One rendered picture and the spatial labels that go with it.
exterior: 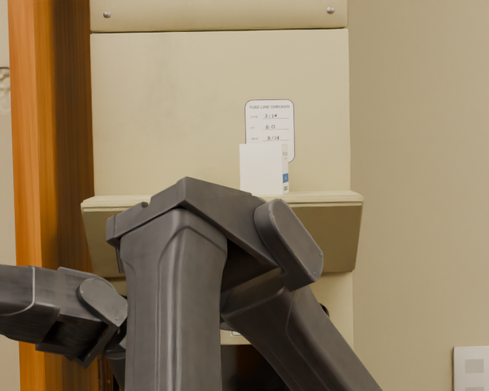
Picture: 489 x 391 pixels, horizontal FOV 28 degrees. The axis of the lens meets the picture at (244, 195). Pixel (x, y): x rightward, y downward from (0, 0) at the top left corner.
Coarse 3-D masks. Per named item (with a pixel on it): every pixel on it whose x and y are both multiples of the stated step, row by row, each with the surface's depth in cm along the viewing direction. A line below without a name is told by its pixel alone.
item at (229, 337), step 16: (224, 336) 106; (240, 336) 105; (224, 352) 107; (240, 352) 105; (256, 352) 103; (224, 368) 107; (240, 368) 105; (256, 368) 104; (272, 368) 102; (224, 384) 107; (240, 384) 105; (256, 384) 104; (272, 384) 102
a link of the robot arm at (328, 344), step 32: (256, 224) 73; (288, 224) 74; (288, 256) 73; (320, 256) 76; (256, 288) 77; (288, 288) 74; (224, 320) 77; (256, 320) 75; (288, 320) 75; (320, 320) 78; (288, 352) 76; (320, 352) 76; (352, 352) 81; (288, 384) 78; (320, 384) 77; (352, 384) 78
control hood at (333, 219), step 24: (288, 192) 118; (312, 192) 117; (336, 192) 115; (96, 216) 110; (312, 216) 112; (336, 216) 112; (360, 216) 112; (96, 240) 114; (336, 240) 115; (96, 264) 117; (336, 264) 118
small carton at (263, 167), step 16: (240, 144) 113; (256, 144) 113; (272, 144) 113; (240, 160) 113; (256, 160) 113; (272, 160) 113; (240, 176) 113; (256, 176) 113; (272, 176) 113; (288, 176) 117; (256, 192) 113; (272, 192) 113
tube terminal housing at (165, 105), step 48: (96, 48) 120; (144, 48) 120; (192, 48) 120; (240, 48) 120; (288, 48) 120; (336, 48) 121; (96, 96) 120; (144, 96) 120; (192, 96) 121; (240, 96) 121; (288, 96) 121; (336, 96) 121; (96, 144) 121; (144, 144) 121; (192, 144) 121; (336, 144) 121; (96, 192) 121; (144, 192) 121; (336, 288) 122
